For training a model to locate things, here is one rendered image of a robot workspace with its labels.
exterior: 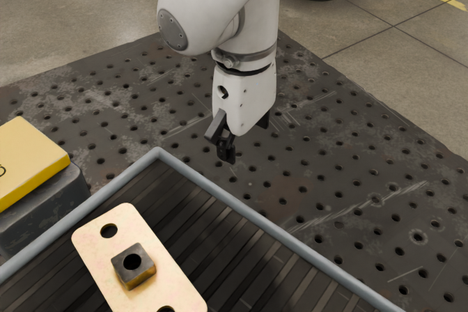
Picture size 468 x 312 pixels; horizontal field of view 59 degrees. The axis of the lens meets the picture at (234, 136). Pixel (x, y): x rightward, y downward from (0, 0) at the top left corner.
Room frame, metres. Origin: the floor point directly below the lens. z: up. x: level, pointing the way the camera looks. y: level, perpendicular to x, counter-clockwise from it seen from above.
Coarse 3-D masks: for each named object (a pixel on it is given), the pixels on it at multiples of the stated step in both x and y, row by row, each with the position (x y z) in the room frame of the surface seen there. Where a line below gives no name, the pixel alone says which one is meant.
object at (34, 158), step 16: (0, 128) 0.21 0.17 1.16; (16, 128) 0.21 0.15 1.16; (32, 128) 0.21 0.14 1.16; (0, 144) 0.19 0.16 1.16; (16, 144) 0.19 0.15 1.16; (32, 144) 0.19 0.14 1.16; (48, 144) 0.19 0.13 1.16; (0, 160) 0.18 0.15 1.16; (16, 160) 0.18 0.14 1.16; (32, 160) 0.18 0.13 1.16; (48, 160) 0.18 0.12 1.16; (64, 160) 0.18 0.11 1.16; (0, 176) 0.17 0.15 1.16; (16, 176) 0.17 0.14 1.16; (32, 176) 0.17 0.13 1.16; (48, 176) 0.17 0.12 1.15; (0, 192) 0.15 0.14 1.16; (16, 192) 0.16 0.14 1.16; (0, 208) 0.15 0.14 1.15
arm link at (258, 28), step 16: (256, 0) 0.41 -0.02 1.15; (272, 0) 0.43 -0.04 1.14; (240, 16) 0.39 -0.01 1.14; (256, 16) 0.41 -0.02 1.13; (272, 16) 0.43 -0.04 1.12; (240, 32) 0.40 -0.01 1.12; (256, 32) 0.42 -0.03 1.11; (272, 32) 0.43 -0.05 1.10; (224, 48) 0.42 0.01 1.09; (240, 48) 0.41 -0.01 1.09; (256, 48) 0.42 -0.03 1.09
